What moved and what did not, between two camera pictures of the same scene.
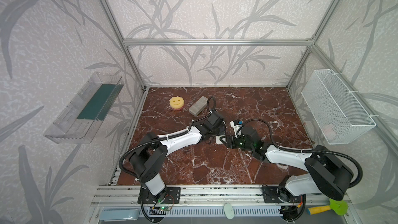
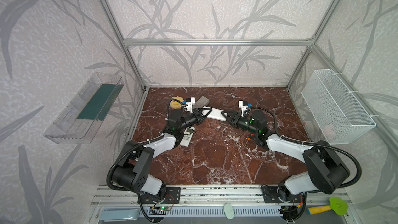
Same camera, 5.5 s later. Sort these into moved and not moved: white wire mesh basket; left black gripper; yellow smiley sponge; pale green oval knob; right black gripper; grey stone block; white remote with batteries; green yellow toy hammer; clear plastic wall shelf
Moved: white remote with batteries; left black gripper; right black gripper
Not moved: grey stone block; green yellow toy hammer; pale green oval knob; white wire mesh basket; clear plastic wall shelf; yellow smiley sponge
